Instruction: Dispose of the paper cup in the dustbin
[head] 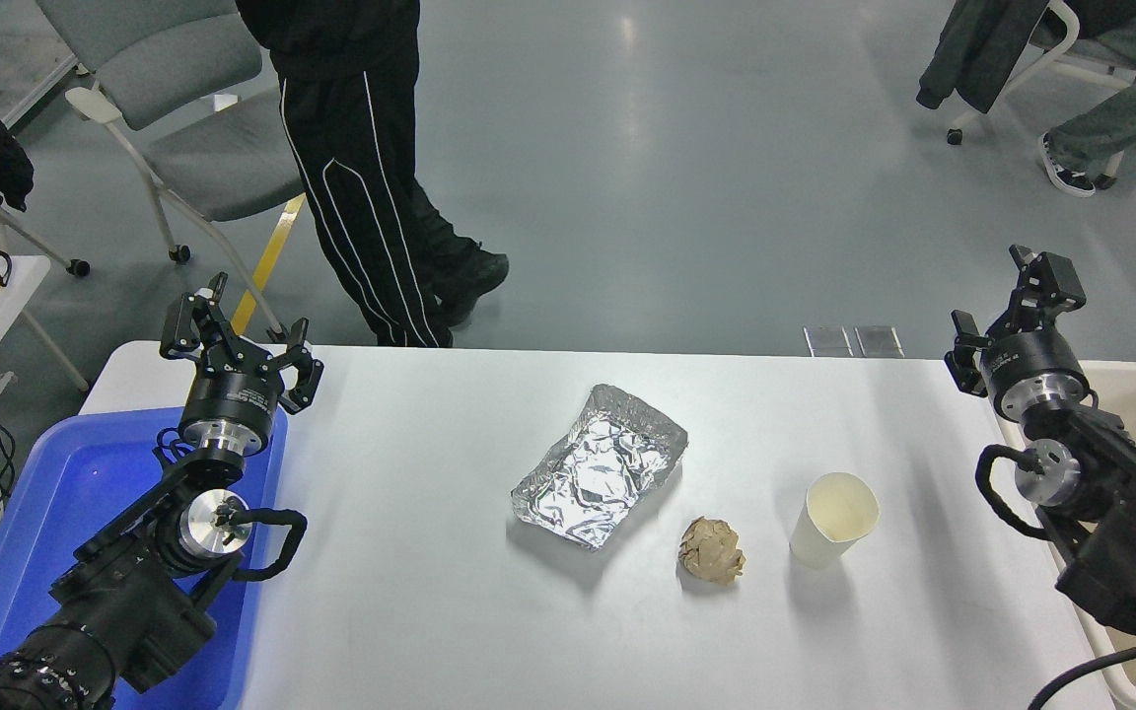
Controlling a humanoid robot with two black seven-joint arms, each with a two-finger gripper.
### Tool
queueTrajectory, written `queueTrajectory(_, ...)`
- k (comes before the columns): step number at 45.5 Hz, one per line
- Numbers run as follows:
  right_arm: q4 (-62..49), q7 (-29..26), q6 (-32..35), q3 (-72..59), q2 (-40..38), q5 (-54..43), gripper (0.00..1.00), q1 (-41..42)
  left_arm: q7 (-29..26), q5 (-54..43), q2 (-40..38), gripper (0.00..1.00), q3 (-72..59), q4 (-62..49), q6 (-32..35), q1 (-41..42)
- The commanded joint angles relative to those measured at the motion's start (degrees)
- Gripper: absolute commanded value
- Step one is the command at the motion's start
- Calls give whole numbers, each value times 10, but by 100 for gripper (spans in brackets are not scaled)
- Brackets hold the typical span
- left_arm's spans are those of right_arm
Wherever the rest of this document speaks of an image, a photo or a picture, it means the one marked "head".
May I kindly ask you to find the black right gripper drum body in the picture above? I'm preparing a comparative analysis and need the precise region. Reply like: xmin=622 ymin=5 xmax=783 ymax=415
xmin=978 ymin=327 xmax=1090 ymax=411

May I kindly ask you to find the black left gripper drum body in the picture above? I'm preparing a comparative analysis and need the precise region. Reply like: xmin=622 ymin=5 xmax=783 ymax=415
xmin=180 ymin=355 xmax=286 ymax=433

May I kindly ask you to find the white paper cup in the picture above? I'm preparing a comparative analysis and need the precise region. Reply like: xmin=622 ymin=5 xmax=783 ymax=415
xmin=789 ymin=472 xmax=881 ymax=571

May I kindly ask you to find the grey padded office chair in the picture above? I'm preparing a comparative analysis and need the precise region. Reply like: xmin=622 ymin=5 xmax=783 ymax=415
xmin=34 ymin=0 xmax=308 ymax=336

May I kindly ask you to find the seated person in grey trousers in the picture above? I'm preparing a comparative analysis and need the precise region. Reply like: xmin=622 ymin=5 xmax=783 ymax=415
xmin=1036 ymin=0 xmax=1136 ymax=198

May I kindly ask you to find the blue plastic tray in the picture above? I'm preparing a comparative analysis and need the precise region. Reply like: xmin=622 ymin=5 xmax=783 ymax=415
xmin=0 ymin=406 xmax=288 ymax=710

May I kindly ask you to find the white framed wheeled chair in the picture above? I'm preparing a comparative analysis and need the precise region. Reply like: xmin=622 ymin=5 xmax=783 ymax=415
xmin=946 ymin=0 xmax=1136 ymax=190

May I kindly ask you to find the person in striped black trousers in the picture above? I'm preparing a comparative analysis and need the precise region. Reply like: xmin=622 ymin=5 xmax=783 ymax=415
xmin=236 ymin=0 xmax=511 ymax=348

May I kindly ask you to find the dark grey hanging jacket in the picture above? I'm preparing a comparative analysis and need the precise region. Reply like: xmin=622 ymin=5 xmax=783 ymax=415
xmin=916 ymin=0 xmax=1057 ymax=114

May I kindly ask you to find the crumpled silver foil tray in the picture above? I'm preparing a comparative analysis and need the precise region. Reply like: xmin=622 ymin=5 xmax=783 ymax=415
xmin=511 ymin=384 xmax=689 ymax=551

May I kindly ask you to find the crumpled tan paper ball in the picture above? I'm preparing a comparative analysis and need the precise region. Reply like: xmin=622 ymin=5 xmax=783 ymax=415
xmin=677 ymin=517 xmax=746 ymax=586

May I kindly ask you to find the white chair frame with wheel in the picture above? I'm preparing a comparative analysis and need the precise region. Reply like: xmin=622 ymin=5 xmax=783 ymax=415
xmin=0 ymin=138 xmax=92 ymax=278

